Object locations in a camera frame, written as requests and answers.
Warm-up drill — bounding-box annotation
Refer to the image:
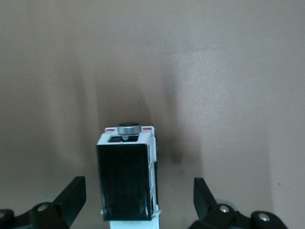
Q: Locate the white jeep toy black roof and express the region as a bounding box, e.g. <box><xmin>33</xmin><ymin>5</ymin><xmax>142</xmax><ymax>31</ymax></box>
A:
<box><xmin>95</xmin><ymin>121</ymin><xmax>161</xmax><ymax>229</ymax></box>

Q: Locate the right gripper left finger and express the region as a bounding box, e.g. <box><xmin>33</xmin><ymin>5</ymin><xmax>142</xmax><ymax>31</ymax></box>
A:
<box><xmin>0</xmin><ymin>176</ymin><xmax>87</xmax><ymax>229</ymax></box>

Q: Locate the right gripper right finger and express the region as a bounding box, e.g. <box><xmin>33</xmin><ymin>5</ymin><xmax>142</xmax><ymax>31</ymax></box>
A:
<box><xmin>189</xmin><ymin>177</ymin><xmax>288</xmax><ymax>229</ymax></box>

